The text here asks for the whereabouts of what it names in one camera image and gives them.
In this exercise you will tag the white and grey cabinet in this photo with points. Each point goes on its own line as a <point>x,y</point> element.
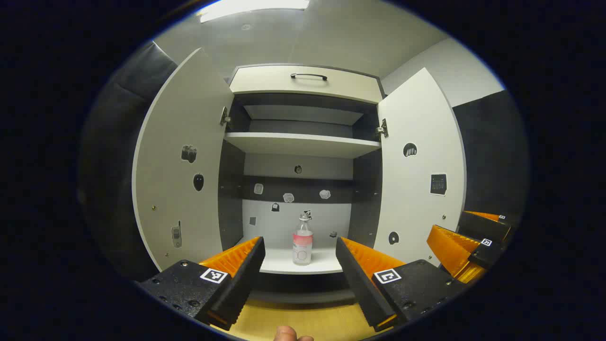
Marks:
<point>232,189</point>

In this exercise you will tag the white cabinet shelf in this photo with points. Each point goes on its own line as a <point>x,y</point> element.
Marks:
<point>303,143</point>

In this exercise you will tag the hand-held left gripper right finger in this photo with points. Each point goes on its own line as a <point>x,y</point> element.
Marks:
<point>357,284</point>

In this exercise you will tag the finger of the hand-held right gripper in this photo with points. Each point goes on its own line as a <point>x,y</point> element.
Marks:
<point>483,226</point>
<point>485,255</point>

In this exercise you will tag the clear bottle with pink label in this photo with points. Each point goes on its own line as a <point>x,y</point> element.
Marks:
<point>302,244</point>

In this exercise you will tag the white cabinet drawer front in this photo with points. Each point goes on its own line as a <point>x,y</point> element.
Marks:
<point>265,83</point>

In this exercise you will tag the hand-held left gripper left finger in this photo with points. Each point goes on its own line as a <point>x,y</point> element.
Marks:
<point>246,274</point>

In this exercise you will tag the white cabinet door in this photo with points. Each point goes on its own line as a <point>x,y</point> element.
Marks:
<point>165,180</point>
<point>416,208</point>

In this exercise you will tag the ceiling light panel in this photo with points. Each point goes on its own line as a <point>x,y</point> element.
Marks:
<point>251,7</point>

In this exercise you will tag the metal door hinge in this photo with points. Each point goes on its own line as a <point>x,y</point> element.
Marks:
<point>225,116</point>
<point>382,128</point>

